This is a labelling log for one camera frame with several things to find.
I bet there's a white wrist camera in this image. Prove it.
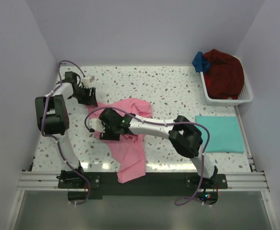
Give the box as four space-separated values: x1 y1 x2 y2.
82 76 95 86
89 118 106 133

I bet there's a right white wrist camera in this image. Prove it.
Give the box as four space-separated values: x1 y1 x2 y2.
89 118 106 133

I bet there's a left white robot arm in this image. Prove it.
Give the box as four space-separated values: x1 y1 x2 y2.
34 71 98 188

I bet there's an aluminium frame rail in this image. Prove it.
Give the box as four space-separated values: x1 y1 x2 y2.
17 172 269 192

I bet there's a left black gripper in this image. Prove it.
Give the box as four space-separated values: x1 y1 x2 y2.
71 86 98 107

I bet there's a pink t shirt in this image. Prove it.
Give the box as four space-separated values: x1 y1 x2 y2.
86 98 153 184

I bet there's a white plastic laundry basket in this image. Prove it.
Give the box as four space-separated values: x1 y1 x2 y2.
199 56 253 106

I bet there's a folded teal t shirt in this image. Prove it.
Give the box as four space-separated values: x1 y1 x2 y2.
195 115 245 153

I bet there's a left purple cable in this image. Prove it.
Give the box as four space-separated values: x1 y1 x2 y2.
41 60 91 206

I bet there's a blue t shirt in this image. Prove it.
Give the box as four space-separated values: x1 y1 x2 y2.
192 51 211 73

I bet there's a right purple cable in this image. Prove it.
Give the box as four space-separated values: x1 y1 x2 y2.
85 107 212 207

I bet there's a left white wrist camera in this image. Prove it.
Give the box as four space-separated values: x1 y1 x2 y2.
82 76 95 86

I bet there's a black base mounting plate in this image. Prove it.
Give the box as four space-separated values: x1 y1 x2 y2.
57 171 227 204

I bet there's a purple cable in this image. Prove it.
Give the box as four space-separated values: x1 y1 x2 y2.
85 107 212 207
41 60 91 206

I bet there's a dark red t shirt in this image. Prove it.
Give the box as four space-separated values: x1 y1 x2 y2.
202 49 245 100

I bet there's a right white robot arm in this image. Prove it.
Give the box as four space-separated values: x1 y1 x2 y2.
96 108 218 188

